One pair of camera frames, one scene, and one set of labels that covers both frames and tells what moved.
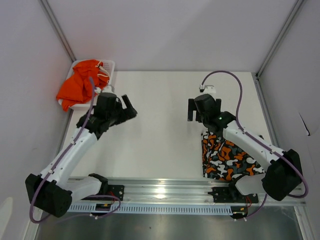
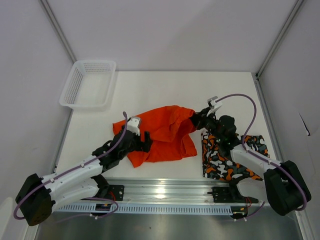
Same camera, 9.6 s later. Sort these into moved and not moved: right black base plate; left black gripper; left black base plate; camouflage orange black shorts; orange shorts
Moved: orange shorts; left black gripper
Not moved: right black base plate; left black base plate; camouflage orange black shorts
